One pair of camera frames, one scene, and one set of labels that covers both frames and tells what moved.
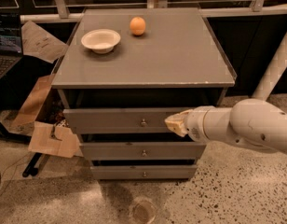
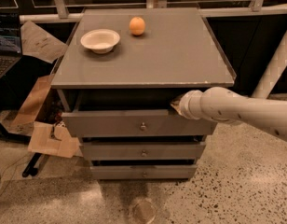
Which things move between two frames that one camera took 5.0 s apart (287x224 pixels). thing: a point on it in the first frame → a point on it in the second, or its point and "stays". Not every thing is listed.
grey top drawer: [119, 120] stays
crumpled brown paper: [40, 44] stays
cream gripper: [196, 124] → [188, 105]
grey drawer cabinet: [123, 71] stays
